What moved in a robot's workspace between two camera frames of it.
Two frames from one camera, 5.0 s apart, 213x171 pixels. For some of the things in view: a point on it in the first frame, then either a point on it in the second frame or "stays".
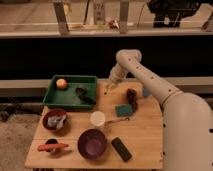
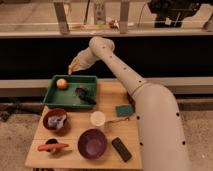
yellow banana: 110,86 to 75,65
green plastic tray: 68,97 stays
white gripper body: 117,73 to 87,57
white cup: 97,118 stays
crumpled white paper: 56,121 stays
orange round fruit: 61,83 stays
